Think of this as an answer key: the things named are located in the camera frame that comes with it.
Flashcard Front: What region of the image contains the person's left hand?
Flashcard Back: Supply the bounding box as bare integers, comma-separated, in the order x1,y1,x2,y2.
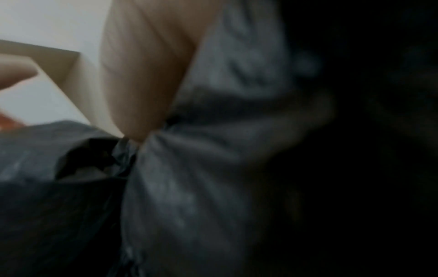
0,52,39,90

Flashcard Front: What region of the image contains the person's right hand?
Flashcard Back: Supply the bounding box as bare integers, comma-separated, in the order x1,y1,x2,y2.
100,0,220,143

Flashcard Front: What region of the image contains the black garbage bag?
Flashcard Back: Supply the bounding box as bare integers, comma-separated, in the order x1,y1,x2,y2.
0,0,438,277

